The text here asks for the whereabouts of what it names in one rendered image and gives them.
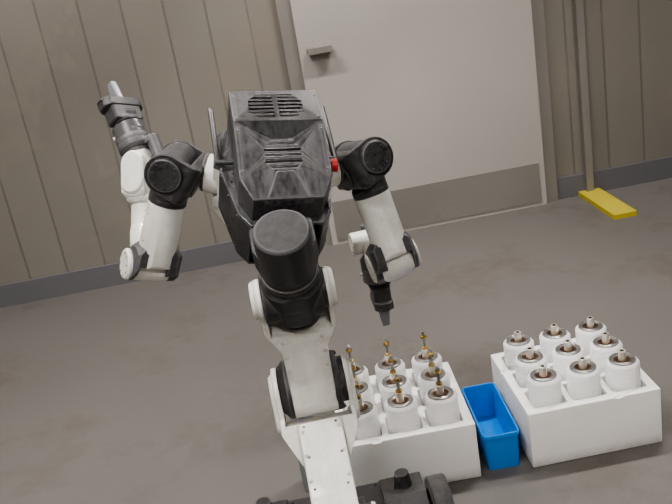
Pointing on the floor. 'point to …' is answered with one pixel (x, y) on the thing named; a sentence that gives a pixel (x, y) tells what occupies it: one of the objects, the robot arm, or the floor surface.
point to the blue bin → (493, 426)
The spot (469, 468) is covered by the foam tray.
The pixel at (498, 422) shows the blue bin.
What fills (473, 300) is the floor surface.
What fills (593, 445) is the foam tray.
